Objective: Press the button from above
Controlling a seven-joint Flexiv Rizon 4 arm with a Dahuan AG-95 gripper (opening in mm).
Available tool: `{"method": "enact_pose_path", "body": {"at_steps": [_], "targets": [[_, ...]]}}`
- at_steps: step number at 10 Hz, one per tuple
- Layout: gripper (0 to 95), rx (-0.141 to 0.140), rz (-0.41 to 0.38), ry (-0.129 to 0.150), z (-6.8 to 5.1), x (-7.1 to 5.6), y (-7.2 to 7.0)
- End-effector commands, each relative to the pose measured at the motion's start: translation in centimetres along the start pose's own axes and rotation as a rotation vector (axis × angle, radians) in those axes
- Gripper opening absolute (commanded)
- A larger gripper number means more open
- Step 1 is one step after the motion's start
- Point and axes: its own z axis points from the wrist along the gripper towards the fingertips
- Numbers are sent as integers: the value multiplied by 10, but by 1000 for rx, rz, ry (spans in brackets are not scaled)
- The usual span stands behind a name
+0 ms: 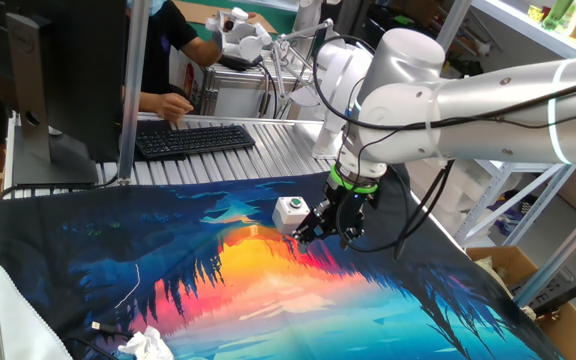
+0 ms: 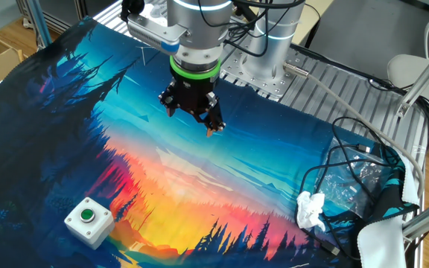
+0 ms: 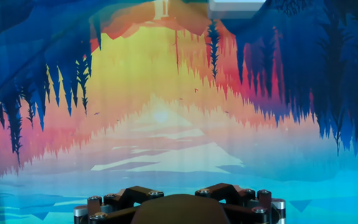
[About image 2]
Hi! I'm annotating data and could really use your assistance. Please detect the colourful landscape print cloth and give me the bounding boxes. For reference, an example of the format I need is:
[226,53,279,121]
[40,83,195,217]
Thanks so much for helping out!
[0,16,422,268]

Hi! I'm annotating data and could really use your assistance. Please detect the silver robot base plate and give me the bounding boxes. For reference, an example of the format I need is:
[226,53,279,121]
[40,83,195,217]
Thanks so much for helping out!
[220,44,303,101]

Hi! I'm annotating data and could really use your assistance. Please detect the black USB cable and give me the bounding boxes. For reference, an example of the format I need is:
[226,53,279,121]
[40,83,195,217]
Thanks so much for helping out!
[294,116,404,261]

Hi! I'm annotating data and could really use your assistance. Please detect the white box with green button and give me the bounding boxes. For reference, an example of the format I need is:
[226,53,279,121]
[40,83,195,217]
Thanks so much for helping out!
[63,197,115,251]

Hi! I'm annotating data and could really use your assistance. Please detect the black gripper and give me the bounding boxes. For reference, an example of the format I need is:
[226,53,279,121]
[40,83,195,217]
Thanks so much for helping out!
[158,72,226,138]

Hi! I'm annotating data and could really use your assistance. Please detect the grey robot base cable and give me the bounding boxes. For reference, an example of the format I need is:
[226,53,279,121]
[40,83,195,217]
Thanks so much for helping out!
[283,62,426,198]

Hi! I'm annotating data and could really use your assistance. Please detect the black cable bundle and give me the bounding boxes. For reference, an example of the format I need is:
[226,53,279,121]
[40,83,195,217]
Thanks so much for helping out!
[292,42,429,152]

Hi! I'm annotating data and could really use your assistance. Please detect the green flange ring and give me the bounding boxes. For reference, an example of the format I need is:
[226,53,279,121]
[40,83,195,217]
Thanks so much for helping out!
[168,55,222,80]

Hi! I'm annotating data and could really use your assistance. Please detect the beige desk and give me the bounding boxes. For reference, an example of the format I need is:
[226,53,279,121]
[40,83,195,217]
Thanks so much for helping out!
[296,0,334,48]

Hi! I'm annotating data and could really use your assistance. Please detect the crumpled white tissue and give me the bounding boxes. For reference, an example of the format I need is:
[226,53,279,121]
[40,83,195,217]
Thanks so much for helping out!
[295,191,327,232]

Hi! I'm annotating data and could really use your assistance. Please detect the white office chair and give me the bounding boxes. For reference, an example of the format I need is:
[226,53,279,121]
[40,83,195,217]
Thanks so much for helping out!
[387,19,429,169]

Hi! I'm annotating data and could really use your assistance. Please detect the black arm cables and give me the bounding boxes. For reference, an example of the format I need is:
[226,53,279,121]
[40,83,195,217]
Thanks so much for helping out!
[197,0,307,59]

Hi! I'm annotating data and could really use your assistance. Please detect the clear plastic bag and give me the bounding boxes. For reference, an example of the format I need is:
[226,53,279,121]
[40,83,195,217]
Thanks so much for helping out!
[317,137,396,219]

